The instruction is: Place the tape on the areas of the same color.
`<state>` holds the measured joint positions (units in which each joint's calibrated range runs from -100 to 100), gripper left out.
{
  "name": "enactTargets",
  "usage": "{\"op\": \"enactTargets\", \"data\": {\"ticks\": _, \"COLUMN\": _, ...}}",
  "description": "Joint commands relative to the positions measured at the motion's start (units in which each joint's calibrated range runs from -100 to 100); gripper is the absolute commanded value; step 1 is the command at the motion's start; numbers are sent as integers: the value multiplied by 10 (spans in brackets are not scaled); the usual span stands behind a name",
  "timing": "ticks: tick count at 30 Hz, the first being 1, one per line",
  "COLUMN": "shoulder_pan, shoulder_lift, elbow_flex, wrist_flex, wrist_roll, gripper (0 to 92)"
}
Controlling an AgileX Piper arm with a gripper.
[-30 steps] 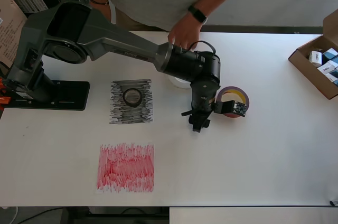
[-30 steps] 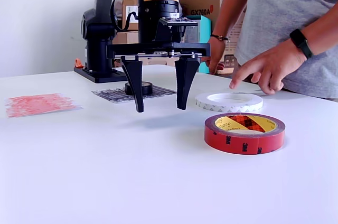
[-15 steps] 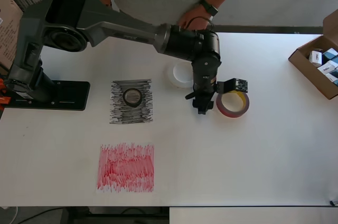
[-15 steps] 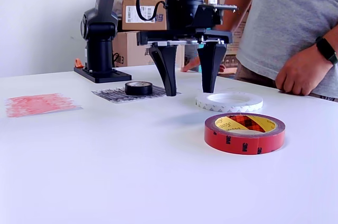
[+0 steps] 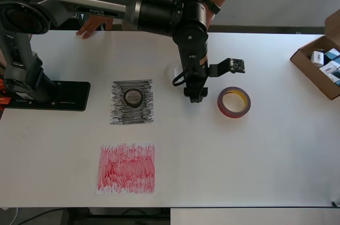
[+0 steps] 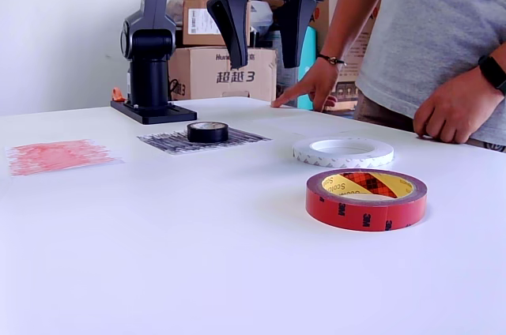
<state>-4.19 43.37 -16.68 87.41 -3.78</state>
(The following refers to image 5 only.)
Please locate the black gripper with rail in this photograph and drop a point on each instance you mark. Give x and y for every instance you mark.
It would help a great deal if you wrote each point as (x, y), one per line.
(196, 89)

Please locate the wide white tape roll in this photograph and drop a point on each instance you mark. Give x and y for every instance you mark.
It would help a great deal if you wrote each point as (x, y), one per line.
(171, 72)

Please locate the red 3M tape roll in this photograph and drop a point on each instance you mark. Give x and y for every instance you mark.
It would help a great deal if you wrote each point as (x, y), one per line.
(223, 112)

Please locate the small black tape roll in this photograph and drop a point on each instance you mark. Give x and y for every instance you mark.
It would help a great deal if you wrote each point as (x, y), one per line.
(133, 106)

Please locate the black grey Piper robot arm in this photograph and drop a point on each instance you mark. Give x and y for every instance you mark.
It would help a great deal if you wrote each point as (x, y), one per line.
(93, 2)

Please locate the person's left hand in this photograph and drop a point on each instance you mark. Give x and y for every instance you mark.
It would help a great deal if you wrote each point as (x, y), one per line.
(211, 18)

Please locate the person's right hand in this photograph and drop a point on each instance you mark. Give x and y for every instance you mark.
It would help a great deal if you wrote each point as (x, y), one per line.
(93, 28)

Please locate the black scribbled paper sheet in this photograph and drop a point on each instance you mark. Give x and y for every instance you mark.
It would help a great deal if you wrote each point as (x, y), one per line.
(119, 116)

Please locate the black smartwatch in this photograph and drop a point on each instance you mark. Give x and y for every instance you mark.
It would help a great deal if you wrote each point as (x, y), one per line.
(213, 6)

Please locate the red scribbled paper sheet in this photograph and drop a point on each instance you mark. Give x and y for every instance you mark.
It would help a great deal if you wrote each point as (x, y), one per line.
(125, 169)

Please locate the open brown cardboard box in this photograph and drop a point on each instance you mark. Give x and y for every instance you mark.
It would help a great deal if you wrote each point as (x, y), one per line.
(310, 76)

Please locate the white small carton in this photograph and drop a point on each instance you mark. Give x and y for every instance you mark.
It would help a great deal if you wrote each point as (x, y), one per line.
(317, 59)
(328, 68)
(334, 79)

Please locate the white panel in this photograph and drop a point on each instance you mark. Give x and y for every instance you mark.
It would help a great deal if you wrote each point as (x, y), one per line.
(252, 217)

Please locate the dark blue small carton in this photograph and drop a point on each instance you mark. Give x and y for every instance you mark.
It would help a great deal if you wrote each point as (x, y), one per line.
(332, 53)
(337, 61)

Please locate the orange clamp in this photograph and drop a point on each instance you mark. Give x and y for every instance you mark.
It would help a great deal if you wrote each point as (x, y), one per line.
(5, 101)

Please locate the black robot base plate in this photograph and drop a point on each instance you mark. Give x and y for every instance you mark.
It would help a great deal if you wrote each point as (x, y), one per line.
(74, 97)

